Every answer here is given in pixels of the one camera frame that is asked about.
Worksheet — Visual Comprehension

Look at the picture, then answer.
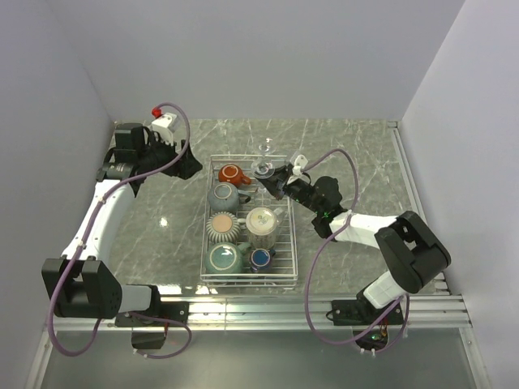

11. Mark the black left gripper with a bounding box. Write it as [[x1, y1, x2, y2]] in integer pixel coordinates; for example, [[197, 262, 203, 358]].
[[139, 130, 203, 180]]

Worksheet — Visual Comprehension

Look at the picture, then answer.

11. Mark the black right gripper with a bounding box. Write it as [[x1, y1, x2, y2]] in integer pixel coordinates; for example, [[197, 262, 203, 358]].
[[255, 165, 324, 216]]

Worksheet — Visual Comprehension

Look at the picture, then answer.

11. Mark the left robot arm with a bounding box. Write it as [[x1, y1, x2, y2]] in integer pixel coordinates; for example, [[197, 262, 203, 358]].
[[41, 113, 202, 326]]

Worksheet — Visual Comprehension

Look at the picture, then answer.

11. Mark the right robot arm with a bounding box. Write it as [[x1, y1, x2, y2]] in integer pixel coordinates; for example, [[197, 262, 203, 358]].
[[258, 164, 452, 324]]

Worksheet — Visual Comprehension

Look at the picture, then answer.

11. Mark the orange ceramic mug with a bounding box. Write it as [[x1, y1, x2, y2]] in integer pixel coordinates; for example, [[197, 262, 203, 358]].
[[218, 164, 252, 188]]

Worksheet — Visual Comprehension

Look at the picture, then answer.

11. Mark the floral white ceramic mug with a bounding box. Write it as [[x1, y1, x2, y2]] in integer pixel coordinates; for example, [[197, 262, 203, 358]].
[[246, 207, 285, 250]]

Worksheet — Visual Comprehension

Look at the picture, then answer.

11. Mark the pale blue ceramic mug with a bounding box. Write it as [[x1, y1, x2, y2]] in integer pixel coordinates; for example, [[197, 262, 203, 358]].
[[208, 182, 251, 214]]

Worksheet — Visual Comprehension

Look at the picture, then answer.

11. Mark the ribbed striped ceramic cup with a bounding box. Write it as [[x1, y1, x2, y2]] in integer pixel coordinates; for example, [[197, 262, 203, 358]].
[[205, 212, 246, 243]]

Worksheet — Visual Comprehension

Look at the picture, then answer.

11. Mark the small dark blue mug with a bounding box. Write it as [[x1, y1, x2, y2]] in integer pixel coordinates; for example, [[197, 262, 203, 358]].
[[249, 249, 277, 273]]

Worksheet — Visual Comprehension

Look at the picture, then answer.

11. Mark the teal glazed ceramic mug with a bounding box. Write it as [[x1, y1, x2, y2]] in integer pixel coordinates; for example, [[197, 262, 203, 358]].
[[204, 242, 251, 275]]

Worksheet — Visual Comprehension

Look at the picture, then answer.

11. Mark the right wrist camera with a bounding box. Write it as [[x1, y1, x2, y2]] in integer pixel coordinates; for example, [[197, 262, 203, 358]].
[[290, 152, 308, 177]]

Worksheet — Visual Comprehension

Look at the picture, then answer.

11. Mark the white wire dish rack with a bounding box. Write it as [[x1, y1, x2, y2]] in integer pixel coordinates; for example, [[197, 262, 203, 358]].
[[200, 155, 298, 289]]

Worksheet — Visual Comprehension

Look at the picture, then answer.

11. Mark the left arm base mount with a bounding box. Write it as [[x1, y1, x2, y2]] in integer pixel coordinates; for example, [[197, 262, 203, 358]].
[[114, 301, 190, 352]]

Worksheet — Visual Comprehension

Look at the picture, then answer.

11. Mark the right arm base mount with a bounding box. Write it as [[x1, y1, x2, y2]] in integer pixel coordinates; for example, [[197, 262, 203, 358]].
[[325, 297, 410, 355]]

